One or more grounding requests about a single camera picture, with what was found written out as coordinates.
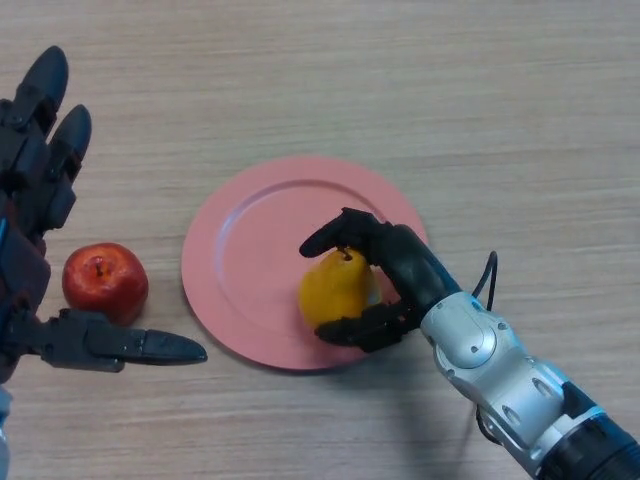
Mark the pink round plate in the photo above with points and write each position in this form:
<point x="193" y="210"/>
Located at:
<point x="250" y="260"/>

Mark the red apple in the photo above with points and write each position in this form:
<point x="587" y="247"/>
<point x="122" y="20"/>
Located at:
<point x="105" y="282"/>

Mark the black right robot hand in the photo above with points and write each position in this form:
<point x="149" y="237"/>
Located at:
<point x="415" y="265"/>

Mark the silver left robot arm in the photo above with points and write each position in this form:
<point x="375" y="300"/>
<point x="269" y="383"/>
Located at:
<point x="4" y="430"/>

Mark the yellow pear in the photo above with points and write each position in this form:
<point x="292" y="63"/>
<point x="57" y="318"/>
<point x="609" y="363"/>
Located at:
<point x="335" y="290"/>

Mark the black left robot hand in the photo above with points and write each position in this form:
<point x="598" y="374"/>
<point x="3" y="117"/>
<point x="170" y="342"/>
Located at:
<point x="25" y="165"/>

